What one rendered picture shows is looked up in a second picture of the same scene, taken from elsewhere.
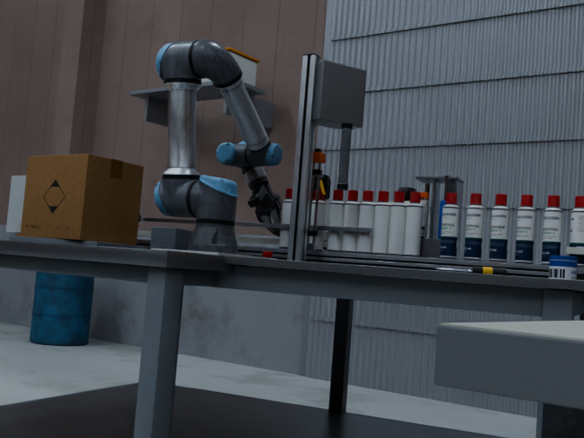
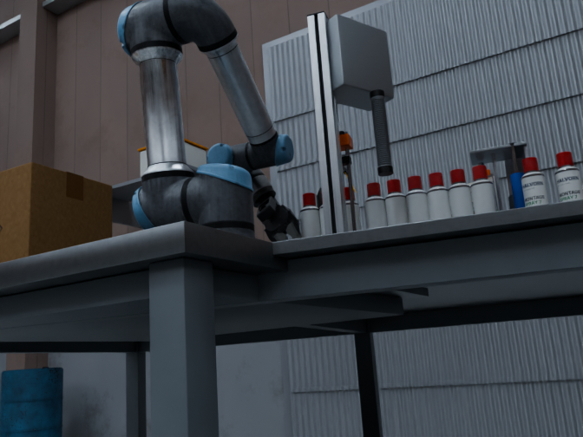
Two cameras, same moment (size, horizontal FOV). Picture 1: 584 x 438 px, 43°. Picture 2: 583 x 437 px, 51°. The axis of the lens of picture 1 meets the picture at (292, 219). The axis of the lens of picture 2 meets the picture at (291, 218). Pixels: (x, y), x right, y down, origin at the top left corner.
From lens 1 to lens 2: 1.01 m
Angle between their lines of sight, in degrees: 11
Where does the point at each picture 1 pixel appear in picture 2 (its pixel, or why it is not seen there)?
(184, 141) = (168, 126)
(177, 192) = (167, 195)
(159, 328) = (183, 373)
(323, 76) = (340, 34)
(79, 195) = (22, 220)
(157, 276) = (167, 277)
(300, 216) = (337, 214)
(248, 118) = (249, 95)
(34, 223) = not seen: outside the picture
